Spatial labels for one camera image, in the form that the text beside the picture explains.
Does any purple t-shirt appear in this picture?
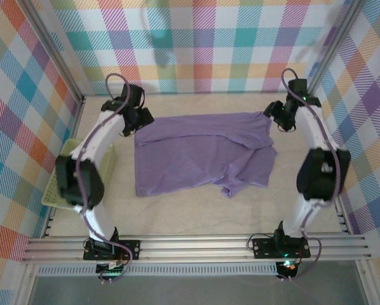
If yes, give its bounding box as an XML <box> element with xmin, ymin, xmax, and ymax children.
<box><xmin>134</xmin><ymin>111</ymin><xmax>278</xmax><ymax>200</ymax></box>

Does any green plastic basket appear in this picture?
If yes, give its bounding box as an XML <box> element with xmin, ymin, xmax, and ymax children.
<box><xmin>41</xmin><ymin>138</ymin><xmax>118</xmax><ymax>210</ymax></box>

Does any aluminium frame post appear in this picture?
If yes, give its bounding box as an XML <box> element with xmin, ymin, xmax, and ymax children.
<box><xmin>302</xmin><ymin>0</ymin><xmax>369</xmax><ymax>99</ymax></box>
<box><xmin>20</xmin><ymin>0</ymin><xmax>86</xmax><ymax>107</ymax></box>

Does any aluminium table side rail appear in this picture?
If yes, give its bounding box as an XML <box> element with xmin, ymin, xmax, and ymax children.
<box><xmin>41</xmin><ymin>95</ymin><xmax>86</xmax><ymax>239</ymax></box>
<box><xmin>302</xmin><ymin>91</ymin><xmax>352</xmax><ymax>236</ymax></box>

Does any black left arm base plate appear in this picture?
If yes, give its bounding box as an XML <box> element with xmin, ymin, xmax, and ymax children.
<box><xmin>83</xmin><ymin>240</ymin><xmax>142</xmax><ymax>262</ymax></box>

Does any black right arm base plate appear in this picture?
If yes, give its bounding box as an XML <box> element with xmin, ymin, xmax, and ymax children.
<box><xmin>252</xmin><ymin>237</ymin><xmax>311</xmax><ymax>259</ymax></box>

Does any aluminium mounting rail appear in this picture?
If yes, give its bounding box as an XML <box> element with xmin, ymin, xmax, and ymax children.
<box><xmin>20</xmin><ymin>234</ymin><xmax>372</xmax><ymax>264</ymax></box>

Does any grey slotted cable duct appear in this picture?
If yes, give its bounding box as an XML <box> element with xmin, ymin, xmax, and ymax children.
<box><xmin>37</xmin><ymin>263</ymin><xmax>279</xmax><ymax>278</ymax></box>

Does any aluminium frame leg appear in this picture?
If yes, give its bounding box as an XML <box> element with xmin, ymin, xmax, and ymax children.
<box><xmin>356</xmin><ymin>262</ymin><xmax>380</xmax><ymax>305</ymax></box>
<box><xmin>17</xmin><ymin>262</ymin><xmax>40</xmax><ymax>305</ymax></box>

